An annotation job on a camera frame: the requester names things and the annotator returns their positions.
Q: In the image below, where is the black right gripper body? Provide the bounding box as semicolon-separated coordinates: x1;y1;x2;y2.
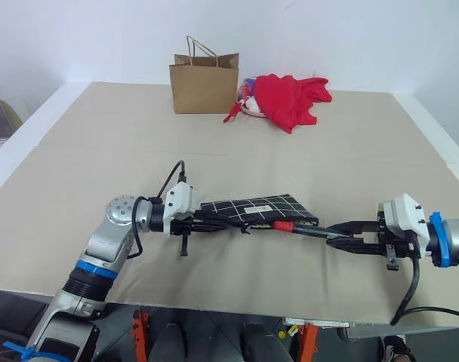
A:
375;221;421;272

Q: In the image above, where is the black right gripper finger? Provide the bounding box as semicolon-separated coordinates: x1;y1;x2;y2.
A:
326;220;382;238
325;237;387;255

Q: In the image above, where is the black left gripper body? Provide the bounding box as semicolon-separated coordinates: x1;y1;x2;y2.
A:
171;215;197;259

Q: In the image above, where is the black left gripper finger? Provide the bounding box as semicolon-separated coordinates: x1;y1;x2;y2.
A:
193;223;250;235
193;214;243;228

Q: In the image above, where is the black marker with red cap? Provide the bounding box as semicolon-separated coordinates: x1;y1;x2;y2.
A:
273;220;352;241

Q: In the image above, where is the black white grid pouch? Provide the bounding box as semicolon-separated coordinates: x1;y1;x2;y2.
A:
199;193;320;232

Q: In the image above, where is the blue zip tie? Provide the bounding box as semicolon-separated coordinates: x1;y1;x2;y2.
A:
2;340;39;361

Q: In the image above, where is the beige table cover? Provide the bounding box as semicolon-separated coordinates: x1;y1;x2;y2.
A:
0;81;459;326

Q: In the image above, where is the black and white shoe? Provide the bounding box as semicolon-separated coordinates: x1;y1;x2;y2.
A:
383;334;417;362

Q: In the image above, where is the orange clamp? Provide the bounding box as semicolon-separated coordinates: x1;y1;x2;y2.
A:
294;321;319;362
131;307;150;362

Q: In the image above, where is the clear plastic bag with items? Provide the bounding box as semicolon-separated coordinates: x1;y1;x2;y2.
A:
223;76;269;124

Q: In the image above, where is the brown paper bag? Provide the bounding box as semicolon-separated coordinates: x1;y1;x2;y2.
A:
168;35;241;115

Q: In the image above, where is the red cloth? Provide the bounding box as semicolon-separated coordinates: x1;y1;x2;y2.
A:
253;74;333;135

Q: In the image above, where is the olive green chair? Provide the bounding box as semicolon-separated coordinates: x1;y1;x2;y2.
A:
0;99;23;131

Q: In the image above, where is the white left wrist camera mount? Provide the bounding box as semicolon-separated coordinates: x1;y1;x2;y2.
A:
162;182;204;237

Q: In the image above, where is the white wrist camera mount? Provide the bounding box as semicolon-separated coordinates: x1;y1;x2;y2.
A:
162;182;204;237
378;193;429;234

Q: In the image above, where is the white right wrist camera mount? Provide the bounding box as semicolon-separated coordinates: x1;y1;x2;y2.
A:
378;193;429;234

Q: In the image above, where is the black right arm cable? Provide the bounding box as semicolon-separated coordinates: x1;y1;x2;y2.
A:
389;256;459;327

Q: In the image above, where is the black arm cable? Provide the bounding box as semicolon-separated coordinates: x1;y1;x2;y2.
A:
125;160;188;261
389;256;459;327

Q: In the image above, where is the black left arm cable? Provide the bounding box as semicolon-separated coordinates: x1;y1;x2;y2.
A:
125;160;188;261

